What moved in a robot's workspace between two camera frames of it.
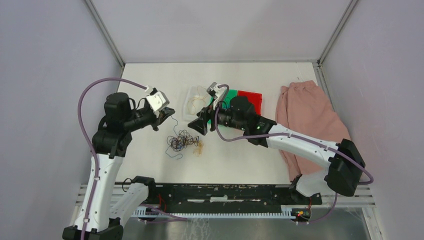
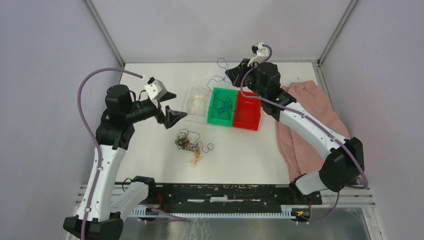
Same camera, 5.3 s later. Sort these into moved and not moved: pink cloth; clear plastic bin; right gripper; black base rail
Moved: right gripper
Not moved: clear plastic bin; pink cloth; black base rail
